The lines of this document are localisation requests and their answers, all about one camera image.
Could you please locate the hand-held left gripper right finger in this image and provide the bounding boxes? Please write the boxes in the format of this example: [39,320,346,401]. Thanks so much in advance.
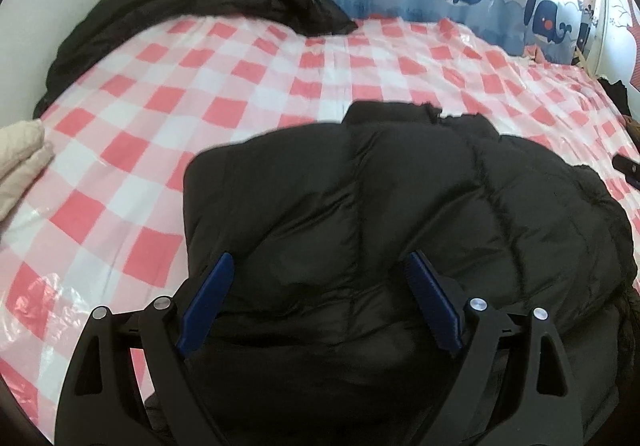
[406,250,583,446]

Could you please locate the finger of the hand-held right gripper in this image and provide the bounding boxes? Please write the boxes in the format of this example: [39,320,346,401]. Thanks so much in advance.
[612,153,640,178]

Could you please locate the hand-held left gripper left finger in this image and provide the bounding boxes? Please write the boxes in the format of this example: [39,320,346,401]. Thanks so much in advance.
[55,252,235,446]

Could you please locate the black puffer jacket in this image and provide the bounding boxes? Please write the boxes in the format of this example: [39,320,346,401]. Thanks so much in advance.
[145,101,640,446]

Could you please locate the black garment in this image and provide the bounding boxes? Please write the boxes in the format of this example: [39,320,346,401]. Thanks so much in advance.
[600,77,636,117]

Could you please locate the pink white checked bed sheet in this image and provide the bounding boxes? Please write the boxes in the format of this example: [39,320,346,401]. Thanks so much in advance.
[0,15,640,427]

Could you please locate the cream quilted jacket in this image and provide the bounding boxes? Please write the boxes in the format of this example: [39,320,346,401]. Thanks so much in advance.
[0,119,56,223]

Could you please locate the long black hooded coat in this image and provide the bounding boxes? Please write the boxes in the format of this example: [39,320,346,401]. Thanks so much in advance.
[32,0,359,119]

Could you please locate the beige strap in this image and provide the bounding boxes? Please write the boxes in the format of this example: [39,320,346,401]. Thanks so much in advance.
[574,45,602,77]

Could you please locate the brown tree wall sticker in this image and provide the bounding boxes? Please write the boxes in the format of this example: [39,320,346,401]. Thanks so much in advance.
[616,0,640,34]

